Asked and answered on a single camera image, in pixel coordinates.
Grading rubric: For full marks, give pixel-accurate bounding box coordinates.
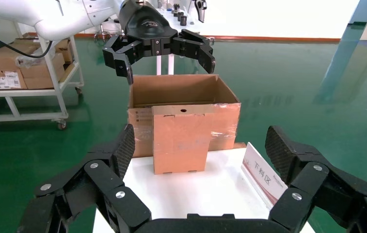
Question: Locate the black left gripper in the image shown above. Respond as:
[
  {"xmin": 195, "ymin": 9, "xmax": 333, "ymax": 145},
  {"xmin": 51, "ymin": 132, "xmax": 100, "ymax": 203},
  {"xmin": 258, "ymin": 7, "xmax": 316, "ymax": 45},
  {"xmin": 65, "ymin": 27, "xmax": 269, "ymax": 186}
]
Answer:
[{"xmin": 102, "ymin": 0, "xmax": 216, "ymax": 85}]

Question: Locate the black round stool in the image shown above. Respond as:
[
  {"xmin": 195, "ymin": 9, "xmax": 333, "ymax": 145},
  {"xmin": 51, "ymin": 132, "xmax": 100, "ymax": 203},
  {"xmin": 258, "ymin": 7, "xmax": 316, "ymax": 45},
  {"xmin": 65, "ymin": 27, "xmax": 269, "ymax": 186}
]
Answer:
[{"xmin": 94, "ymin": 19, "xmax": 113, "ymax": 41}]

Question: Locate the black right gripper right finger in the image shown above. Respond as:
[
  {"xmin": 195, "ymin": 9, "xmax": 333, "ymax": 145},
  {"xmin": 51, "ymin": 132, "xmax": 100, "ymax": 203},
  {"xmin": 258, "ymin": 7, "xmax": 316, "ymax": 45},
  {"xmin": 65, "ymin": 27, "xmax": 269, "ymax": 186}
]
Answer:
[{"xmin": 264, "ymin": 125, "xmax": 367, "ymax": 233}]

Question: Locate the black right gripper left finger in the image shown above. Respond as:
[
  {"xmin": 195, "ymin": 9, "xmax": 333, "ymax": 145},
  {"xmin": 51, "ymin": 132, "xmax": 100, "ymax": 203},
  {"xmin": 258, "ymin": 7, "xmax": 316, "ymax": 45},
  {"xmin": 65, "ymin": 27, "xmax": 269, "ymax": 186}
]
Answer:
[{"xmin": 16, "ymin": 123, "xmax": 152, "ymax": 233}]

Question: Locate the white acrylic sign placard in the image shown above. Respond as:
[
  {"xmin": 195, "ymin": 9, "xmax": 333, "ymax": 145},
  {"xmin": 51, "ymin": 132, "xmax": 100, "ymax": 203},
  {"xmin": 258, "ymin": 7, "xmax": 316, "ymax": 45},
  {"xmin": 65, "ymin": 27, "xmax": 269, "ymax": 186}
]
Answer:
[{"xmin": 241, "ymin": 142, "xmax": 288, "ymax": 210}]

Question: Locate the cardboard box with white label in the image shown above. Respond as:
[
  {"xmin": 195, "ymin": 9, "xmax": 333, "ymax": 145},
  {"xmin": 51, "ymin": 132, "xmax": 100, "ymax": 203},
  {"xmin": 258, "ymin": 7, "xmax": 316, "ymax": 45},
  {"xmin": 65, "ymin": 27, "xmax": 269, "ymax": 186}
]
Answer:
[{"xmin": 0, "ymin": 68, "xmax": 28, "ymax": 91}]

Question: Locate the flat brown cardboard box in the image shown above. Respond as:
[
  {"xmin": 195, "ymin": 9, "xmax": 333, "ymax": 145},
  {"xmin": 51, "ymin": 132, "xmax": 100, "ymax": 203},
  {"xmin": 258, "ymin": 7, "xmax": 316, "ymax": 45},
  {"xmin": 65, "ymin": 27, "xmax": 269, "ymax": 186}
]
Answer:
[{"xmin": 24, "ymin": 75, "xmax": 65, "ymax": 90}]

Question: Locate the blue building column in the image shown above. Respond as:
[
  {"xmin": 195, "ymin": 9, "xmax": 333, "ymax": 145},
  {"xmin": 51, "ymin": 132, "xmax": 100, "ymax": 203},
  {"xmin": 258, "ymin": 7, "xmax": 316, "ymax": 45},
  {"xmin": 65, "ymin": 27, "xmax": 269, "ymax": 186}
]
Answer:
[{"xmin": 349, "ymin": 0, "xmax": 367, "ymax": 26}]

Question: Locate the white metal shelf cart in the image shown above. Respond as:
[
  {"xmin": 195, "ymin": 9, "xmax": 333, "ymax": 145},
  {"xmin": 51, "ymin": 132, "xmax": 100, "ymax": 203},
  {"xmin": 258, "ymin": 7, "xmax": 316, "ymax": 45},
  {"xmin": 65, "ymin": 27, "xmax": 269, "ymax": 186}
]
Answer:
[{"xmin": 0, "ymin": 22, "xmax": 85, "ymax": 131}]

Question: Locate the small cardboard box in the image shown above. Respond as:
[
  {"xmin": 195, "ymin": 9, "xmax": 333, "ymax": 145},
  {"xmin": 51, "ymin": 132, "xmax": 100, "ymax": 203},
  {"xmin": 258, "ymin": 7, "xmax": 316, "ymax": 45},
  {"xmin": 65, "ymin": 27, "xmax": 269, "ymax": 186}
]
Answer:
[{"xmin": 151, "ymin": 104, "xmax": 216, "ymax": 175}]

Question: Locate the clear plastic bag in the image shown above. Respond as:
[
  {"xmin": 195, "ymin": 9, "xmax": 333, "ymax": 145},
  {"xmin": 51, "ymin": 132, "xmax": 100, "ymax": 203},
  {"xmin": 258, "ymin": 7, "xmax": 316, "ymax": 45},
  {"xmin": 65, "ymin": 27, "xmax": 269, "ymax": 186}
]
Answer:
[{"xmin": 16, "ymin": 48, "xmax": 55, "ymax": 69}]

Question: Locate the plain brown cardboard box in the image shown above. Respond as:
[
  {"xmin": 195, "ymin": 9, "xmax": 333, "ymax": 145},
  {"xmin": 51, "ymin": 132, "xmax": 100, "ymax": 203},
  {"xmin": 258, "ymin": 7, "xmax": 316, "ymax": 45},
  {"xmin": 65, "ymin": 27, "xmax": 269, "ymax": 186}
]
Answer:
[
  {"xmin": 0, "ymin": 43, "xmax": 39, "ymax": 71},
  {"xmin": 19, "ymin": 53, "xmax": 65, "ymax": 80},
  {"xmin": 13, "ymin": 38, "xmax": 74, "ymax": 64}
]

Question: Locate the large open cardboard box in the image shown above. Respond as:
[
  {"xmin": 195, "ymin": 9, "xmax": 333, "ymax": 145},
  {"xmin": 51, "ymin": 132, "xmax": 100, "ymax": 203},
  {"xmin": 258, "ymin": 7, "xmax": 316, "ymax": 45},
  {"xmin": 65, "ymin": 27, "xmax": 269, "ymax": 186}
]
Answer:
[{"xmin": 127, "ymin": 74, "xmax": 242, "ymax": 159}]

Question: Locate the black hanging tool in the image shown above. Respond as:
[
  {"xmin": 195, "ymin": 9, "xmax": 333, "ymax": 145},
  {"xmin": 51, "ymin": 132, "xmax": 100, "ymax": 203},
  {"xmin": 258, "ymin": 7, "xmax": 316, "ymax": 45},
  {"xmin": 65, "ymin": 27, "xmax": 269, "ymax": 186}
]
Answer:
[{"xmin": 193, "ymin": 0, "xmax": 208, "ymax": 23}]

